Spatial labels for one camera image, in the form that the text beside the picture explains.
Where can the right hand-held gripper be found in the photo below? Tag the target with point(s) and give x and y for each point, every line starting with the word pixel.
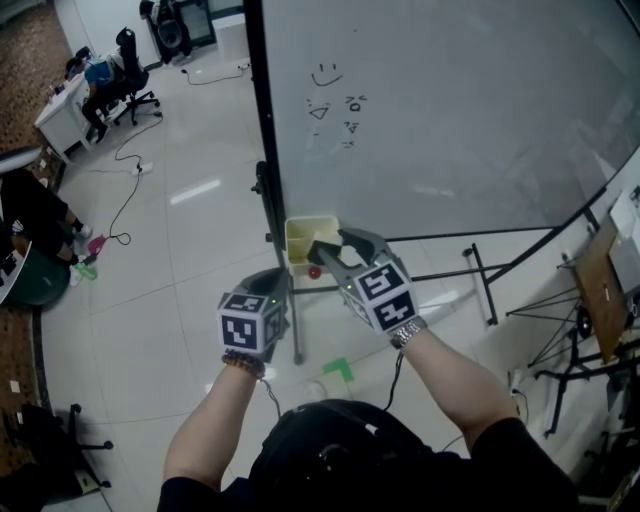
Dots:
pixel 385 300

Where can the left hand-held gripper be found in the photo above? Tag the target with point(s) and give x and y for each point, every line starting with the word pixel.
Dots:
pixel 240 330

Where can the cream plastic box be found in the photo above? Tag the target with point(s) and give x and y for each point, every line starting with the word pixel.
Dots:
pixel 297 274

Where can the black white whiteboard eraser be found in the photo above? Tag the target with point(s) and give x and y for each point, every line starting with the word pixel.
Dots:
pixel 320 252

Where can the person's right forearm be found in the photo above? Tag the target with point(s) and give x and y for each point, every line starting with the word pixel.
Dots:
pixel 450 385

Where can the person's left forearm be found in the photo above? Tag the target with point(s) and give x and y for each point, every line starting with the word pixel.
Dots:
pixel 210 430

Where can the whiteboard on black stand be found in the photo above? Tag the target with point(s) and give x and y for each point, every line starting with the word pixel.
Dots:
pixel 450 125

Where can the white printed marker cube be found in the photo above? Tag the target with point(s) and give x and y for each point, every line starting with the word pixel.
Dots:
pixel 625 210

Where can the red round magnet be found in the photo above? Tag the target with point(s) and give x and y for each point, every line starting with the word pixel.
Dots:
pixel 314 273

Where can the silver wristwatch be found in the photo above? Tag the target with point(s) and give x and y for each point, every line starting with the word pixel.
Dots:
pixel 407 334

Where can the green floor tape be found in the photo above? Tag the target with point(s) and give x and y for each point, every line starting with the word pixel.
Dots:
pixel 340 369

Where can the white power strip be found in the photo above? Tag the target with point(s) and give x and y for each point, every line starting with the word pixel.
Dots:
pixel 142 168
pixel 515 382

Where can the pink object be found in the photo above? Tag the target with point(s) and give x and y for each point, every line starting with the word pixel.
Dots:
pixel 96 245

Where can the green plastic bottle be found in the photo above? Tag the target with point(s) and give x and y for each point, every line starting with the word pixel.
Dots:
pixel 84 274

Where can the person's black shirt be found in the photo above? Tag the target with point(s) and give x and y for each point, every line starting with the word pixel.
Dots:
pixel 350 460

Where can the green barrel with white top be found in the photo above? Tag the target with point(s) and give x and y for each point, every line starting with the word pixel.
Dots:
pixel 35 285

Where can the black wheeled stand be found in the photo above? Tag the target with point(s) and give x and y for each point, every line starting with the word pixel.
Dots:
pixel 565 380

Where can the white cabinet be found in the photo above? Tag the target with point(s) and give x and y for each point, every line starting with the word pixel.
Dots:
pixel 232 37

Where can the black office chair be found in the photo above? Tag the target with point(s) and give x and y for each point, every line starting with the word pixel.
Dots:
pixel 45 435
pixel 132 70

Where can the grey laptop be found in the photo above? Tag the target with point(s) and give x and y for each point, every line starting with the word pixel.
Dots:
pixel 625 265

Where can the white desk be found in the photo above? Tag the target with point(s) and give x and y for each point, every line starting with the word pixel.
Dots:
pixel 60 115

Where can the black framed glass door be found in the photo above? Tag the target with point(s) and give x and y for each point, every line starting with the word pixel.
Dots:
pixel 197 22

